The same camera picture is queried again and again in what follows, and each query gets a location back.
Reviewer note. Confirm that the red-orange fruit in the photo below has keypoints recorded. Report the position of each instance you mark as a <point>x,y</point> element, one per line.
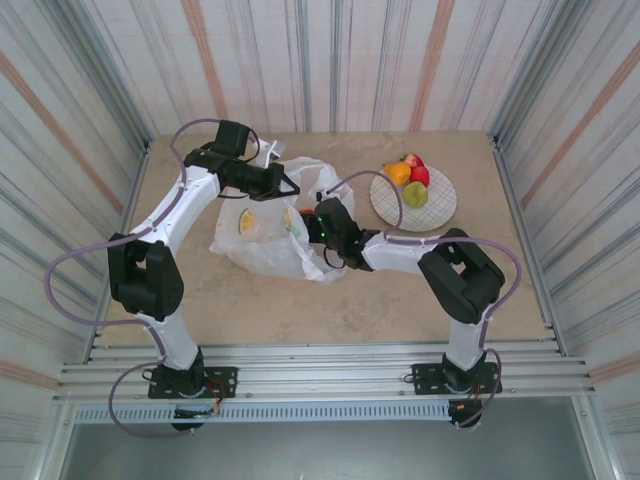
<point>306,212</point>

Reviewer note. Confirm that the white plastic bag fruit print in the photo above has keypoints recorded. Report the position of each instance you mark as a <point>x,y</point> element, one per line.
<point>260,250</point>

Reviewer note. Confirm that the green round fruit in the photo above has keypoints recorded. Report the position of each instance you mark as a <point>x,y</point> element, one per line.
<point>415,195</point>

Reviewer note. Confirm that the orange yellow fruit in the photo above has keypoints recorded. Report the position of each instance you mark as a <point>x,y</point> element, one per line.
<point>397,173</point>

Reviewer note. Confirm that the red apple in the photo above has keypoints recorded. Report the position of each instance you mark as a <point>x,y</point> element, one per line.
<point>421,176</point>

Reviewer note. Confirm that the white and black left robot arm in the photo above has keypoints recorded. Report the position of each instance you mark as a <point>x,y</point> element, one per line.
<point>170,210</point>

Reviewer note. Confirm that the white plate blue check pattern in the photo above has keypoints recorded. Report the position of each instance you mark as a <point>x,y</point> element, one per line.
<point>435,200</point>

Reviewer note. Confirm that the grey metal panel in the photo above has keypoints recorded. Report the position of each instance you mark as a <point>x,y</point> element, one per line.
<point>325,450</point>

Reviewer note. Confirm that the small circuit board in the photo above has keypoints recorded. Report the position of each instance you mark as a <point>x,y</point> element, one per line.
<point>195,413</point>

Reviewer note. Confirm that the white bracket with grey tip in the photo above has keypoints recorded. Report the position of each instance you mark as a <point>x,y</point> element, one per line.
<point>272,152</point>

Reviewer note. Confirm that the aluminium extrusion rail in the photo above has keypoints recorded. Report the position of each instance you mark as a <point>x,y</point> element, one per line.
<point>325,391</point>
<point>325,370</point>
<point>325,350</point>

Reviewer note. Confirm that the aluminium side frame rail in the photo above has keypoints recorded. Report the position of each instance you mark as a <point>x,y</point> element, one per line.
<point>131,200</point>
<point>549,310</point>

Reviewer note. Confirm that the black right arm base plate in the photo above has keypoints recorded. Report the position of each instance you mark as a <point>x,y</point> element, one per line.
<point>425,377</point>

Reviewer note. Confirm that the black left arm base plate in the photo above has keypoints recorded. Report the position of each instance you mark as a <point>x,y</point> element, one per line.
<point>225,380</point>

